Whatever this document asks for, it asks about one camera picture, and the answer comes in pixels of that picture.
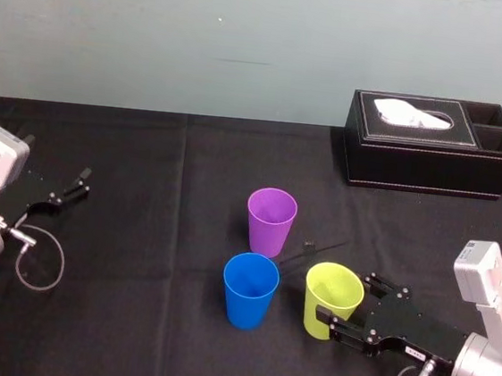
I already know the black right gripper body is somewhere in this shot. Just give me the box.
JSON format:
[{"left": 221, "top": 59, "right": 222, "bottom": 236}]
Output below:
[{"left": 358, "top": 293, "right": 474, "bottom": 375}]

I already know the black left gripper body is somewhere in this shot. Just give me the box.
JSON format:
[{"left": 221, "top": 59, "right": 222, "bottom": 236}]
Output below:
[{"left": 0, "top": 157, "right": 69, "bottom": 232}]

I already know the yellow-green plastic cup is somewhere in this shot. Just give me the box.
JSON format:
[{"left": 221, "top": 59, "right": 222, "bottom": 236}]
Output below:
[{"left": 299, "top": 260, "right": 369, "bottom": 346}]

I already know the blue plastic cup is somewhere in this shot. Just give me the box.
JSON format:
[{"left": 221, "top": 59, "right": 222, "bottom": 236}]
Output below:
[{"left": 216, "top": 249, "right": 282, "bottom": 334}]

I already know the purple plastic cup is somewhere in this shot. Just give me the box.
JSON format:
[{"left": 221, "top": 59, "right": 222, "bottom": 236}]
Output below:
[{"left": 241, "top": 185, "right": 300, "bottom": 262}]

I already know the black leather tissue box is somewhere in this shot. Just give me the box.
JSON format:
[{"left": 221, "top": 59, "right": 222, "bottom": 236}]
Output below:
[{"left": 339, "top": 88, "right": 502, "bottom": 203}]

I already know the black table cloth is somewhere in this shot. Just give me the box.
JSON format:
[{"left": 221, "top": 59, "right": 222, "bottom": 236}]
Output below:
[{"left": 0, "top": 90, "right": 502, "bottom": 376}]

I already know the white tissue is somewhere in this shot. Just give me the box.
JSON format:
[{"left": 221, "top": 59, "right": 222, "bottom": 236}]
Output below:
[{"left": 371, "top": 96, "right": 456, "bottom": 131}]

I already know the grey left gripper cable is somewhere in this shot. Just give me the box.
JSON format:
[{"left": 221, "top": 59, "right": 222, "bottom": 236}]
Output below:
[{"left": 1, "top": 222, "right": 70, "bottom": 295}]

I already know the black cable tie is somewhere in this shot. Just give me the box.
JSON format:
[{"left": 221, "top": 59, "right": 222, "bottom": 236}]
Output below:
[{"left": 276, "top": 231, "right": 351, "bottom": 282}]

